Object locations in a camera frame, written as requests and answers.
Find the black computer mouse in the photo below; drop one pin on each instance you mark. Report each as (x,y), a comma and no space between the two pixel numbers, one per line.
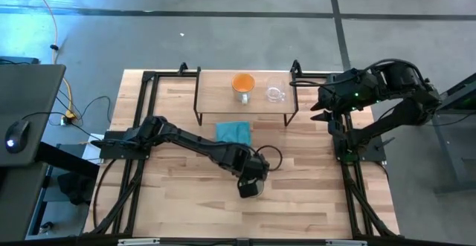
(16,136)

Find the grey metal cart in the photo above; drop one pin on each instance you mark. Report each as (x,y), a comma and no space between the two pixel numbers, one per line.
(459,97)

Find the black bag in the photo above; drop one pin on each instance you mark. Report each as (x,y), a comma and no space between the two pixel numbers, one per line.
(74,188)

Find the small clear glass cup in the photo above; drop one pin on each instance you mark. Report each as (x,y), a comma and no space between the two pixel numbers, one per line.
(275,91)

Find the grey desk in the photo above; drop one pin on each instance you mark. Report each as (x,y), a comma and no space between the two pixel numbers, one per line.
(33,93)

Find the teal cloth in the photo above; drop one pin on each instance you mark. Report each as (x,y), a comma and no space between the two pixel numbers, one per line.
(234,132)

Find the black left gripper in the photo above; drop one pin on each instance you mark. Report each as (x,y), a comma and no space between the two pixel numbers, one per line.
(256,169)

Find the black aluminium rig frame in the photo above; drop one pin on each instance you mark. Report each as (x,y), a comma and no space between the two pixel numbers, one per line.
(148,76)

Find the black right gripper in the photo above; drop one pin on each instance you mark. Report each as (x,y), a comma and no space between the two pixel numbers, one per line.
(340,93)

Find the wooden shelf black metal legs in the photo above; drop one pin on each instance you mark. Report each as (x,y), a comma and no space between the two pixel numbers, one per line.
(215,93)

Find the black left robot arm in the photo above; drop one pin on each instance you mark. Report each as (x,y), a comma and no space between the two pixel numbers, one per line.
(193,143)

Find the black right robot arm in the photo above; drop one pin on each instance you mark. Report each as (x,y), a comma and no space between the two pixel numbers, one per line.
(409,112)

